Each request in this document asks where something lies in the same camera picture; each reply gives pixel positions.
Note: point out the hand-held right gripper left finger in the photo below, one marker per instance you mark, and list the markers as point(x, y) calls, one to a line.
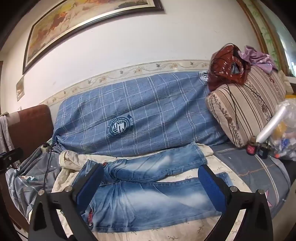
point(89, 187)

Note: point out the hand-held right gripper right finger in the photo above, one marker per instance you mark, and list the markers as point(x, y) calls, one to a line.
point(211, 187)

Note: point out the blue denim pants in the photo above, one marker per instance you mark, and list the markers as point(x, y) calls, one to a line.
point(143, 197)

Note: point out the grey hanging cloth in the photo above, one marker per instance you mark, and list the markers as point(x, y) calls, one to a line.
point(5, 134)

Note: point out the grey patterned blanket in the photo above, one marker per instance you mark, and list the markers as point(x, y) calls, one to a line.
point(27, 180)

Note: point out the brown headboard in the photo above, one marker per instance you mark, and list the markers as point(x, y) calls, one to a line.
point(30, 129)

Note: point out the white power strip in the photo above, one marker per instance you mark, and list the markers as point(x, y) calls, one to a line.
point(45, 148)

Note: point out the blue-grey striped sheet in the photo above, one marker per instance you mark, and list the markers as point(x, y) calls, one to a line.
point(249, 166)

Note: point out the small red-label bottle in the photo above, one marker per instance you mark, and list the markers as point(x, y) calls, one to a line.
point(251, 148)

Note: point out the small dark bottle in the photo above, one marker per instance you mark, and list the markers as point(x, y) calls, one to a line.
point(263, 151)

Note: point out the cream leaf-print bed sheet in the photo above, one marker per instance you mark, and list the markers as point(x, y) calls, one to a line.
point(161, 234)

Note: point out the striped floral pillow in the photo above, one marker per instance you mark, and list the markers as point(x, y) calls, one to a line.
point(245, 109)

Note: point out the clear plastic film roll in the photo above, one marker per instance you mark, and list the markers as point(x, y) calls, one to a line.
point(272, 122)

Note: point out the clear plastic bag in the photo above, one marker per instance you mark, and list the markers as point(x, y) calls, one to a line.
point(286, 139)

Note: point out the blue plaid quilt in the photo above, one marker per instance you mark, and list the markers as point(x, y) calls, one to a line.
point(150, 111)

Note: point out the red-brown plastic bag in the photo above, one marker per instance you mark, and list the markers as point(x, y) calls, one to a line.
point(222, 69)

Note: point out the purple cloth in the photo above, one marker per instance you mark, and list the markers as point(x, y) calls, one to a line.
point(261, 61)

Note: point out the framed painting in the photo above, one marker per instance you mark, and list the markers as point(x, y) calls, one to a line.
point(69, 25)

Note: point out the small wall picture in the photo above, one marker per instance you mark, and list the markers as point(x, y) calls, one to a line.
point(20, 88)

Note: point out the wooden window frame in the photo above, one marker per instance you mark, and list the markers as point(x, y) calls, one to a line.
point(256, 25)

